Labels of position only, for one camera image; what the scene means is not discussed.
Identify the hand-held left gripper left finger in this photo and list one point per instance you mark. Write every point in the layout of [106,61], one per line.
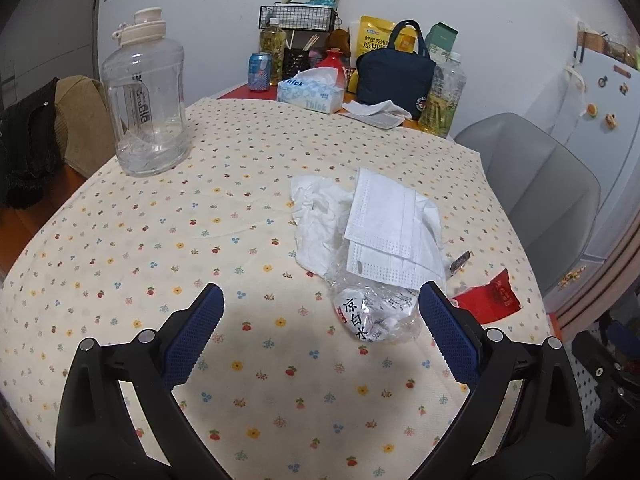
[197,330]

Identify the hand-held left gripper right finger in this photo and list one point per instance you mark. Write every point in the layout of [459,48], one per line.
[447,330]

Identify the red foil packet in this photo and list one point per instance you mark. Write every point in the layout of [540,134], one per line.
[490,300]

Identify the small dark wrapper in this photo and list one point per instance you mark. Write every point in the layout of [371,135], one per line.
[459,262]

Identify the white face mask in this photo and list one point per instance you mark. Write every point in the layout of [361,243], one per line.
[385,271]
[380,215]

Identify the floral cream tablecloth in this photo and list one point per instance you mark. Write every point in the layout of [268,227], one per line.
[200,240]

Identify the pink ribbed curtain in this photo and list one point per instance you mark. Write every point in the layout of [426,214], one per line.
[600,280]

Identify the crumpled white tissue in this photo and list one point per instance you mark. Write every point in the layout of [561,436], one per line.
[315,230]

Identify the grey chair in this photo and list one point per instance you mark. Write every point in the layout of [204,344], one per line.
[540,185]

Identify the flat grey packet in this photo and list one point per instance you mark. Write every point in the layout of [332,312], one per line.
[387,121]

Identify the clear bottle with yellow liquid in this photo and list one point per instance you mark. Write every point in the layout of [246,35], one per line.
[440,105]

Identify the large clear water jug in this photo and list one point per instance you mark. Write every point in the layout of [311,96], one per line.
[145,110]

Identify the white cloth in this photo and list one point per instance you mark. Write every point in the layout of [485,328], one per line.
[375,106]

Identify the white fridge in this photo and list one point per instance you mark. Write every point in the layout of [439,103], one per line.
[615,160]

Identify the navy lunch bag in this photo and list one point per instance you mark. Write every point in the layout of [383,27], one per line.
[395,85]

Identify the blue white tissue box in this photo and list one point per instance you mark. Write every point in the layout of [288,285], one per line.
[310,97]

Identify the orange fruit magnet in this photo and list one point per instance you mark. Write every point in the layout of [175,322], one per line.
[592,110]

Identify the blue drink can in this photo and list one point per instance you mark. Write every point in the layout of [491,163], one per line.
[259,72]

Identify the yellow brown magnet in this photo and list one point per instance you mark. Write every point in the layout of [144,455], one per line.
[610,120]

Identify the black mesh pen holder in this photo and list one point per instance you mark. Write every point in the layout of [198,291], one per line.
[296,65]

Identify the green carton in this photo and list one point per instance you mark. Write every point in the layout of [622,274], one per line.
[442,40]

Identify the red ceramic vase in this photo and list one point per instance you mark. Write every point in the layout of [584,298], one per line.
[332,62]

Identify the small yellow magnet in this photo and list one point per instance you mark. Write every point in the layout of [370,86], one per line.
[624,87]

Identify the yellow snack bag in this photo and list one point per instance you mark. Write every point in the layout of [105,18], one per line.
[372,35]

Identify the brown plush toy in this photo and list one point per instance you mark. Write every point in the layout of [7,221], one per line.
[340,39]

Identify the teal packet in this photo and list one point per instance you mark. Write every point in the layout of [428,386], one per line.
[322,2]

